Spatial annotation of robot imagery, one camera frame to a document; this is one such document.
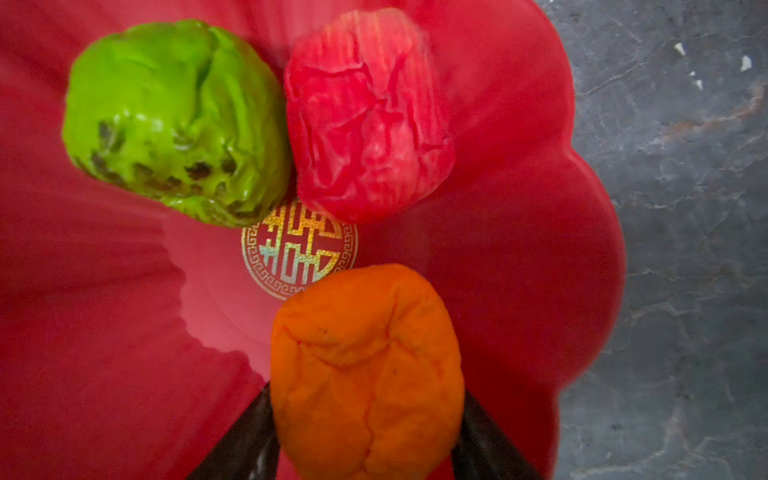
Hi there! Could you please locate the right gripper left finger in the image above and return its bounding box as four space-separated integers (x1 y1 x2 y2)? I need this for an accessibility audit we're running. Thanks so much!
186 383 280 480

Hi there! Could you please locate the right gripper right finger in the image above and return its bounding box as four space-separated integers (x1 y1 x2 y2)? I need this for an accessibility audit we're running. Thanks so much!
451 391 544 480

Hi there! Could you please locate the orange fake fruit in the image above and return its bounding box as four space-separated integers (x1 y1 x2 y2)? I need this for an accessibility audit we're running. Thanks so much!
270 264 465 479

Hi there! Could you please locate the red flower-shaped plate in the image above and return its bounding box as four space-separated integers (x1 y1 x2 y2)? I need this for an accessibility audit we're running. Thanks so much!
1 1 626 479

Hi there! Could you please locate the red fake fruit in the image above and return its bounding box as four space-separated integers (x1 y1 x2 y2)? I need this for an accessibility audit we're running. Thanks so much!
284 8 456 224

